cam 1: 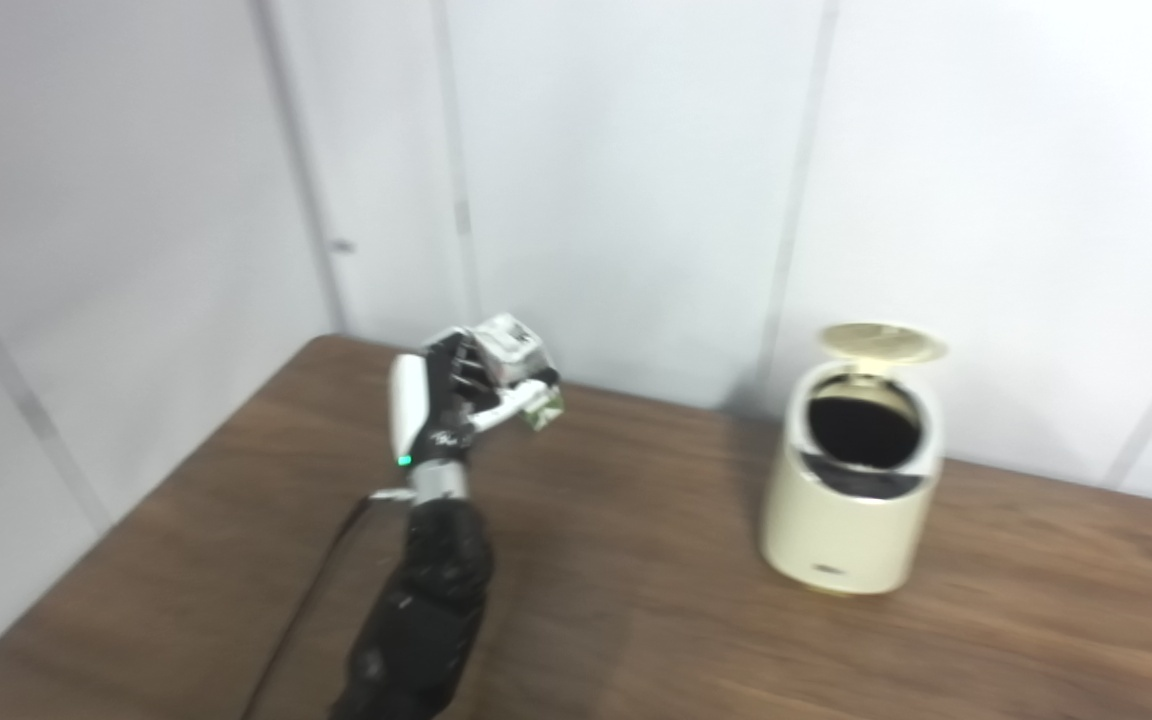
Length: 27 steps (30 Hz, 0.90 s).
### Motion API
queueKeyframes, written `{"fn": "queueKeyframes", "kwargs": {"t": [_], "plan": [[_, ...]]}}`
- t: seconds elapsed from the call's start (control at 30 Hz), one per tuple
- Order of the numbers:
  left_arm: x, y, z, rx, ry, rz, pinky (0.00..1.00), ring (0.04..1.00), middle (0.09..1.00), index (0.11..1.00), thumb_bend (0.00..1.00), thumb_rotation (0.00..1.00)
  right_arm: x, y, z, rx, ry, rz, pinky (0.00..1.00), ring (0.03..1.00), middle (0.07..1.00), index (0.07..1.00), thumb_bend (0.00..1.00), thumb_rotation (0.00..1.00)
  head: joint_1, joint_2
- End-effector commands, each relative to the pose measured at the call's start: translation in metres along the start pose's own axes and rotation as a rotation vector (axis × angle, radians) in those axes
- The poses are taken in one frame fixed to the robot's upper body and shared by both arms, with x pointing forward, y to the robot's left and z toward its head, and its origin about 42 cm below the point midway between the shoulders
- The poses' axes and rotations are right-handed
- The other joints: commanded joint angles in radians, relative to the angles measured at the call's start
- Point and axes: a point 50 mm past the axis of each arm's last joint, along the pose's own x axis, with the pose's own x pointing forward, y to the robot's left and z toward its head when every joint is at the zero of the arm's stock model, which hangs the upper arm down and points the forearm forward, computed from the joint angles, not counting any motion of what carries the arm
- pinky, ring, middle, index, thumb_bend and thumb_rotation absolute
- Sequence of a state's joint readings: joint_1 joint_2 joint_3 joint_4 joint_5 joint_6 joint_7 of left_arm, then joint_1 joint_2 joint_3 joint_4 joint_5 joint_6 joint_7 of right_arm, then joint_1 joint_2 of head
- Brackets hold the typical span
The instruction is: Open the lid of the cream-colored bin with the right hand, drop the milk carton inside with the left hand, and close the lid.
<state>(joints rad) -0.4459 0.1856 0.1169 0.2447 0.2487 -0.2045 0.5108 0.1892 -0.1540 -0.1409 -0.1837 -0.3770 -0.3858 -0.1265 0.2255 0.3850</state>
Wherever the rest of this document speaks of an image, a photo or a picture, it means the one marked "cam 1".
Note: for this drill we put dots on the cream round bin lid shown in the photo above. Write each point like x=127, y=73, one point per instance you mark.
x=881, y=343

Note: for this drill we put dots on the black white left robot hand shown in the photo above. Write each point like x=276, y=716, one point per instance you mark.
x=436, y=410

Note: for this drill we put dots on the white green milk carton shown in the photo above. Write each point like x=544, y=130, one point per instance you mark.
x=514, y=352

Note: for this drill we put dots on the cream-colored round bin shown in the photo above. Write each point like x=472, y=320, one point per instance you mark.
x=846, y=535

